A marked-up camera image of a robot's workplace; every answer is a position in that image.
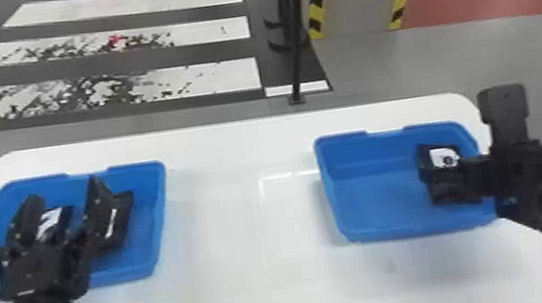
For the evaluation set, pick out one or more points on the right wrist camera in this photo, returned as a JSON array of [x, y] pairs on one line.
[[504, 111]]

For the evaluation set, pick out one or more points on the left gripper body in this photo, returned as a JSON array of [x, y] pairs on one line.
[[37, 270]]

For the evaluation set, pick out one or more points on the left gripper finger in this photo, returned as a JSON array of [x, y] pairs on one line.
[[100, 212], [26, 219]]

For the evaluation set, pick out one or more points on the blue tray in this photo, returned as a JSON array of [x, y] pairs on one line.
[[371, 192], [148, 216]]

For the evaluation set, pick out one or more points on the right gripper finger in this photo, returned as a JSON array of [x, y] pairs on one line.
[[455, 191], [472, 165]]

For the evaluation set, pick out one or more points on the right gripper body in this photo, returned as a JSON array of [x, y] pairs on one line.
[[502, 174]]

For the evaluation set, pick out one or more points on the black post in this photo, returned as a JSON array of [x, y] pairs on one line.
[[294, 28]]

